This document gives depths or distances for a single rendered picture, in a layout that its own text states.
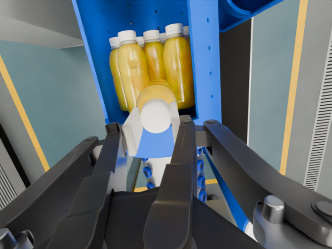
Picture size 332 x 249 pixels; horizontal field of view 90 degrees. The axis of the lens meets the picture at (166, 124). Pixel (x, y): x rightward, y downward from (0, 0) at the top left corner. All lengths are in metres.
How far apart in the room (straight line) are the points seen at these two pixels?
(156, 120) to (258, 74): 1.55
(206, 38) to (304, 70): 1.66
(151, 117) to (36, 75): 1.71
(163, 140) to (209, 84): 0.13
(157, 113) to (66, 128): 1.70
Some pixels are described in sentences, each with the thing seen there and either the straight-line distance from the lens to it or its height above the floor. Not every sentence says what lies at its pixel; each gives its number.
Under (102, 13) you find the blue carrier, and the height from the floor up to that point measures 1.02.
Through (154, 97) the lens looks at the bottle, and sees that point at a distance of 0.22.
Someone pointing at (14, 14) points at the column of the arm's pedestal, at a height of 0.75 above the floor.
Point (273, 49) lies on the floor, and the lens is 1.77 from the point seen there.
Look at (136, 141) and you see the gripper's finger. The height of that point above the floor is 1.36.
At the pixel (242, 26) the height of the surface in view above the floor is 0.15.
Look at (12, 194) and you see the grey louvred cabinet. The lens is 2.23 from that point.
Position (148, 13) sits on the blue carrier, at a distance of 0.57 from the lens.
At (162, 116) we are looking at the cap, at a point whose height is 1.32.
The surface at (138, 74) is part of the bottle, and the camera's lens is 0.38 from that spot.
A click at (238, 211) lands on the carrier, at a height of 0.96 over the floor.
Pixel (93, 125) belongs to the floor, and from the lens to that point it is 1.74.
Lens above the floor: 1.51
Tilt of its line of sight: 70 degrees down
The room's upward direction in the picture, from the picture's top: 178 degrees clockwise
